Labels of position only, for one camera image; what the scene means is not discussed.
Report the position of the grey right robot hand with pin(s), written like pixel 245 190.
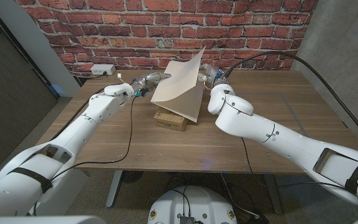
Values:
pixel 213 74

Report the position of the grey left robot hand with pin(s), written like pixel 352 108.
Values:
pixel 149 81

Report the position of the thin beige folder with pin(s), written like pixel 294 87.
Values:
pixel 182 90

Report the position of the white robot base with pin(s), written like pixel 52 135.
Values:
pixel 191 205

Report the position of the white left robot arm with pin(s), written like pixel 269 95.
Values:
pixel 73 140

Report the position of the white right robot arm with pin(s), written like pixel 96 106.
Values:
pixel 291 140

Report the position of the cardboard packing box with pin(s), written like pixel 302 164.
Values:
pixel 169 122

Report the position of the small white connector tag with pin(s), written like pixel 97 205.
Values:
pixel 119 75

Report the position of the white power strip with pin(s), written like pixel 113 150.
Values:
pixel 102 69

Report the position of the red brick print backdrop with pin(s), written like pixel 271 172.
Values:
pixel 135 31

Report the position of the white table leg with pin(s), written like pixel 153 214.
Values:
pixel 114 189

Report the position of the grey table leg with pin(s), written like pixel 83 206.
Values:
pixel 273 193

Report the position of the dark door panel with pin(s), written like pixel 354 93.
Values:
pixel 8 93

